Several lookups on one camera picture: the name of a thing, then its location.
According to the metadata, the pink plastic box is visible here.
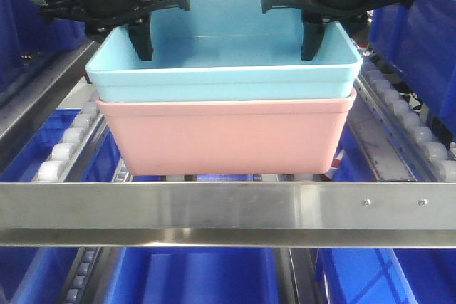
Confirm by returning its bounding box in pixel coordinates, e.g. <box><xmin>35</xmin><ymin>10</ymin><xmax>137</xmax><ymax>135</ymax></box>
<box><xmin>98</xmin><ymin>92</ymin><xmax>356</xmax><ymax>176</ymax></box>

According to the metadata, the blue bin lower right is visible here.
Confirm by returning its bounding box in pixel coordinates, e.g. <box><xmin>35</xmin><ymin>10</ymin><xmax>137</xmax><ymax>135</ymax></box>
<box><xmin>316</xmin><ymin>248</ymin><xmax>455</xmax><ymax>303</ymax></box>

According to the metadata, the stainless steel shelf rack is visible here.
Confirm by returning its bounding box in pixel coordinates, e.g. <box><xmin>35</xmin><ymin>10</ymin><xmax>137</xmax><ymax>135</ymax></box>
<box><xmin>0</xmin><ymin>36</ymin><xmax>456</xmax><ymax>304</ymax></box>

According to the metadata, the blue bin upper left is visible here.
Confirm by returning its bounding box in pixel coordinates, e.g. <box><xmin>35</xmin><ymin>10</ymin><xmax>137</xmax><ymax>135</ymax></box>
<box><xmin>1</xmin><ymin>0</ymin><xmax>86</xmax><ymax>97</ymax></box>

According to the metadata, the blue bin upper right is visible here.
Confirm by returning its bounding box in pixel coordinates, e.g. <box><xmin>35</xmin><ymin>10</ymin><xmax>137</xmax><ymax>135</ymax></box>
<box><xmin>370</xmin><ymin>0</ymin><xmax>455</xmax><ymax>131</ymax></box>

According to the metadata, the blue bin lower left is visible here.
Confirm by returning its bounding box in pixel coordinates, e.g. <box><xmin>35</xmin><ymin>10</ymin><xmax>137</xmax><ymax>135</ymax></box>
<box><xmin>0</xmin><ymin>107</ymin><xmax>125</xmax><ymax>304</ymax></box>

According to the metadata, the right white roller track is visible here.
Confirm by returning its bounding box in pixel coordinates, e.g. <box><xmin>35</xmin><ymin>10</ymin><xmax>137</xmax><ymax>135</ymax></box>
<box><xmin>356</xmin><ymin>62</ymin><xmax>455</xmax><ymax>183</ymax></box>

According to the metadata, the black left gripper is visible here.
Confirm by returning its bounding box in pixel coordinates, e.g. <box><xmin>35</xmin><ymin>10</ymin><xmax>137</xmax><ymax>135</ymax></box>
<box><xmin>38</xmin><ymin>0</ymin><xmax>190</xmax><ymax>61</ymax></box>

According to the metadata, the blue bin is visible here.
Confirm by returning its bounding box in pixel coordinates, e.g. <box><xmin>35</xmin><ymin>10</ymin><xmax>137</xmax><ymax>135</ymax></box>
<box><xmin>370</xmin><ymin>0</ymin><xmax>455</xmax><ymax>131</ymax></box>
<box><xmin>0</xmin><ymin>107</ymin><xmax>125</xmax><ymax>304</ymax></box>
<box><xmin>1</xmin><ymin>0</ymin><xmax>86</xmax><ymax>97</ymax></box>
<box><xmin>103</xmin><ymin>247</ymin><xmax>280</xmax><ymax>303</ymax></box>
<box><xmin>316</xmin><ymin>248</ymin><xmax>455</xmax><ymax>303</ymax></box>

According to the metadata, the light blue plastic box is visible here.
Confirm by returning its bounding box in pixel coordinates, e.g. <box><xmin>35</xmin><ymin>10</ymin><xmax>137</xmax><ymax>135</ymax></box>
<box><xmin>85</xmin><ymin>0</ymin><xmax>363</xmax><ymax>102</ymax></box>

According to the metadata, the blue bin lower middle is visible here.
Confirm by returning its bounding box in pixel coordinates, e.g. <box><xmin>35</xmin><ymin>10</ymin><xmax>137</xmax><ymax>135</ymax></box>
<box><xmin>103</xmin><ymin>247</ymin><xmax>280</xmax><ymax>303</ymax></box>

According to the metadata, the left white roller track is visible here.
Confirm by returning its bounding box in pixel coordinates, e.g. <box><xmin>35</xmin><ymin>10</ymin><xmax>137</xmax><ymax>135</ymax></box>
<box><xmin>32</xmin><ymin>101</ymin><xmax>100</xmax><ymax>183</ymax></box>

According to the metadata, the white roller track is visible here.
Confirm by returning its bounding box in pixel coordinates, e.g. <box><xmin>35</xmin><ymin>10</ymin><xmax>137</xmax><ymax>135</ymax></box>
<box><xmin>32</xmin><ymin>101</ymin><xmax>100</xmax><ymax>183</ymax></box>
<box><xmin>356</xmin><ymin>62</ymin><xmax>455</xmax><ymax>183</ymax></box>

